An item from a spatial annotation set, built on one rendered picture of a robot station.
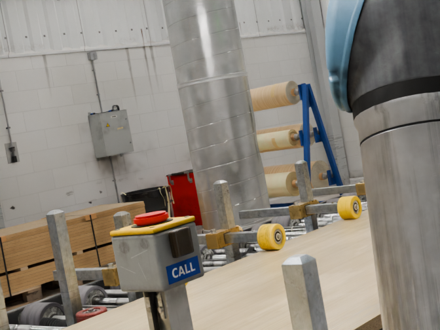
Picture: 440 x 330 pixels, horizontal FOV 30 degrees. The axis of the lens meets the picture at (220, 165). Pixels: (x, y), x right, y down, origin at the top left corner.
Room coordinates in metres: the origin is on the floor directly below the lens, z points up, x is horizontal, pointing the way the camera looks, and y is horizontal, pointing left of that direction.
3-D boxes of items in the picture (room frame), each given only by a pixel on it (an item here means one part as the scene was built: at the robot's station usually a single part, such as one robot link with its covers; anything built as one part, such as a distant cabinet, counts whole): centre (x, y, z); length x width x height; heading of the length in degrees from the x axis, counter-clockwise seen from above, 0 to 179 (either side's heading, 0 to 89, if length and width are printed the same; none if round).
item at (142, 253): (0.92, 0.09, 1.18); 0.07 x 0.07 x 0.08; 49
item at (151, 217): (0.92, 0.09, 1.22); 0.04 x 0.04 x 0.02
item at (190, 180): (9.93, 0.26, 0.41); 0.76 x 0.48 x 0.81; 140
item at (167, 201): (9.22, 0.88, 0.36); 0.58 x 0.56 x 0.72; 43
